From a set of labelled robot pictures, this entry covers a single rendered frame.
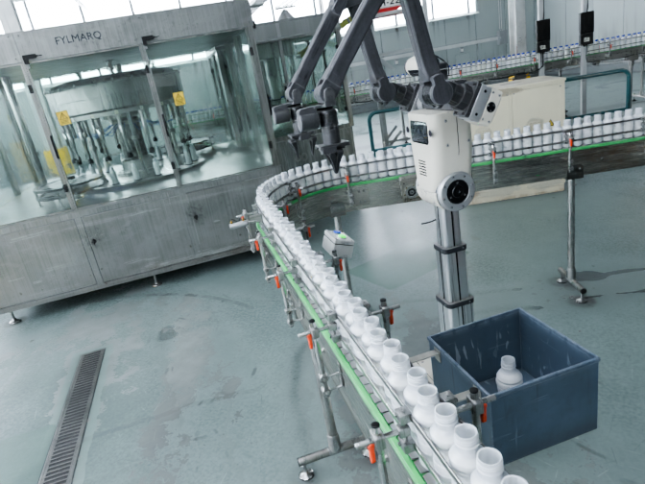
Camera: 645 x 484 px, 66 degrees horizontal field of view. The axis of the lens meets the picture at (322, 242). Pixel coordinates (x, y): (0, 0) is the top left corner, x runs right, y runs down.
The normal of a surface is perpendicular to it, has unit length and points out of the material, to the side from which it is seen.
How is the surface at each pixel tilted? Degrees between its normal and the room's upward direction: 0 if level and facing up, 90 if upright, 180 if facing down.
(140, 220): 90
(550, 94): 90
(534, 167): 92
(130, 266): 89
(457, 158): 101
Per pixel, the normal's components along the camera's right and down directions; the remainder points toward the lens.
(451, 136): 0.28, 0.28
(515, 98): -0.03, 0.34
